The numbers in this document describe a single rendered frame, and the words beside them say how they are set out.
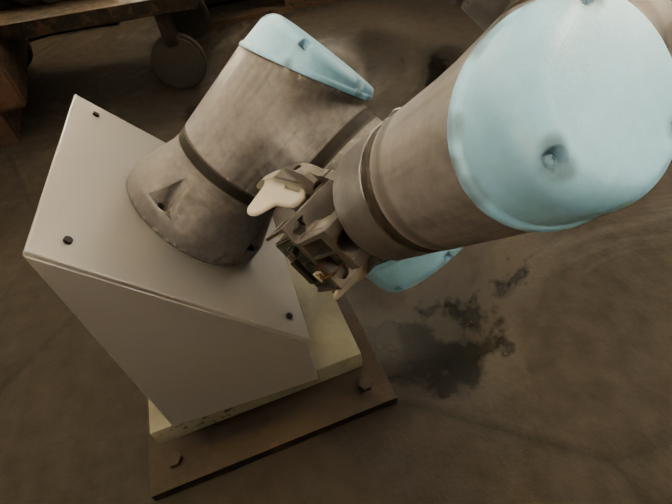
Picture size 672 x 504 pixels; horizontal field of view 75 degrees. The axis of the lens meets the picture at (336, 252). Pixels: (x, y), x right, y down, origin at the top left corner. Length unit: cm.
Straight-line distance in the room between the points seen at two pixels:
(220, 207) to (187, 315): 13
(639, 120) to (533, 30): 6
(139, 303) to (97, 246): 7
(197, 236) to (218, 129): 12
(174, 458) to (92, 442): 17
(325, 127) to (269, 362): 31
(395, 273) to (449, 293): 42
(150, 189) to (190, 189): 5
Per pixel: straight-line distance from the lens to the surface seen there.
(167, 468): 79
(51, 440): 95
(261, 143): 49
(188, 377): 60
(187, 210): 53
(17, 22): 195
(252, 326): 53
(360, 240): 29
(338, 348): 69
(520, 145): 18
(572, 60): 19
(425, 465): 74
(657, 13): 27
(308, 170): 40
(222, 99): 51
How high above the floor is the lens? 70
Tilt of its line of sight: 45 degrees down
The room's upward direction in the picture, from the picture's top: 9 degrees counter-clockwise
